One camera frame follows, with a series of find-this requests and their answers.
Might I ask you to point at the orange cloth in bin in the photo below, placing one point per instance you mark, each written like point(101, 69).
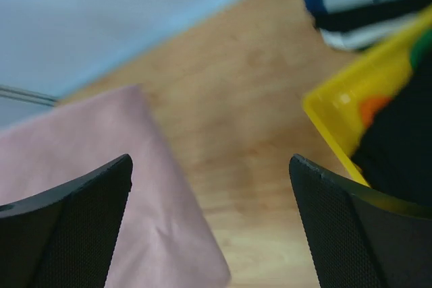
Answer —
point(369, 107)

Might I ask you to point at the white folded t shirt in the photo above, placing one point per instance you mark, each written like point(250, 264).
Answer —
point(357, 40)

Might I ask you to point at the black folded shirt in stack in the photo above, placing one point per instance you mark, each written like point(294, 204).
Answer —
point(345, 21)

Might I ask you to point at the pink t shirt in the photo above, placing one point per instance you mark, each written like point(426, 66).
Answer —
point(164, 240)

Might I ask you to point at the yellow plastic bin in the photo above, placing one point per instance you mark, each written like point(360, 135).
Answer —
point(334, 106)

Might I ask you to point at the green t shirt in bin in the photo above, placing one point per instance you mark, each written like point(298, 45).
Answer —
point(420, 48)

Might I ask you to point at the black folded t shirt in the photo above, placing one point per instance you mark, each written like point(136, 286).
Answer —
point(394, 154)

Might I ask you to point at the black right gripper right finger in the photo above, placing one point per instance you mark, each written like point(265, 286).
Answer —
point(357, 236)

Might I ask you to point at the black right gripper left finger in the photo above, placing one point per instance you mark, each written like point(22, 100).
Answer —
point(66, 236)

